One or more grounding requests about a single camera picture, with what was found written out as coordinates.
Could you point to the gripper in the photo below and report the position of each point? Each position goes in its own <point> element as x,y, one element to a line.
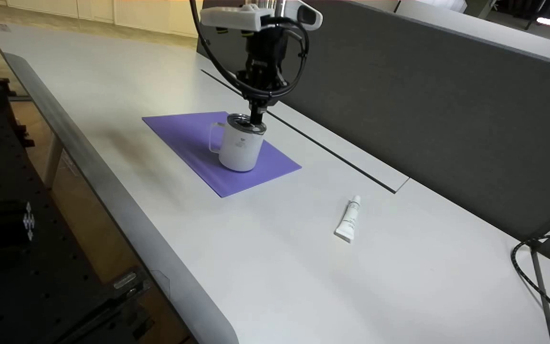
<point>266,48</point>

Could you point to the clear mug lid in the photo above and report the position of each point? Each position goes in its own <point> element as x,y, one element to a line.
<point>246,123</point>

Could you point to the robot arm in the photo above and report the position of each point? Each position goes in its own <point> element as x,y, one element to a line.
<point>237,18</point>

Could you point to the white mug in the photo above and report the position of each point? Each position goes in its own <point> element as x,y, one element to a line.
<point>240,149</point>

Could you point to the purple mat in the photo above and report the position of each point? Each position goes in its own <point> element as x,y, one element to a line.
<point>184,136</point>

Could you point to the white tube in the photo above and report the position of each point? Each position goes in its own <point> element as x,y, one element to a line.
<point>348,220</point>

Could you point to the grey divider panel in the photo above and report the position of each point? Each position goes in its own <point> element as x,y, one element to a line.
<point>447,110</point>

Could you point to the row of wooden cabinets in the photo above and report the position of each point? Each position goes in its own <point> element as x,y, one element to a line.
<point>89,12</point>

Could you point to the white desk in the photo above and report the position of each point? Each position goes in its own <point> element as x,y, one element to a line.
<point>494,38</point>

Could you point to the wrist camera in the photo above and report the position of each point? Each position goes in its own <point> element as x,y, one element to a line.
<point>309,14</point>

